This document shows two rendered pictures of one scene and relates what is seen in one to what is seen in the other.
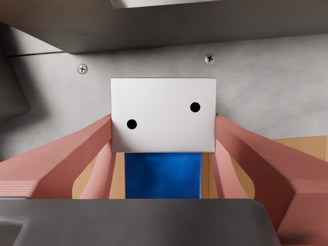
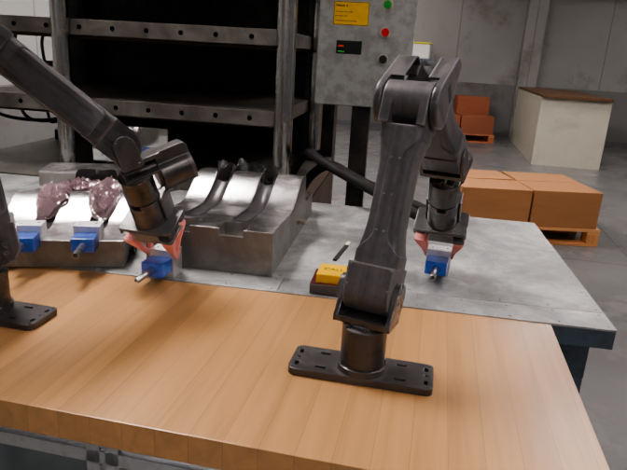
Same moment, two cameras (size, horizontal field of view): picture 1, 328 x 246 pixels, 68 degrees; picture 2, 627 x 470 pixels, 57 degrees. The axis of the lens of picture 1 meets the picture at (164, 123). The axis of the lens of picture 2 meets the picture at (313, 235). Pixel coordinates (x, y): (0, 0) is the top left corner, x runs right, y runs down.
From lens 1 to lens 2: 1.13 m
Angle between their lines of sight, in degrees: 79
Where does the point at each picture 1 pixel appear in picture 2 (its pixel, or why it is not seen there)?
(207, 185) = (168, 286)
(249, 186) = (183, 289)
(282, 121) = (204, 281)
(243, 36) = (200, 262)
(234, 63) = (196, 271)
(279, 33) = (211, 264)
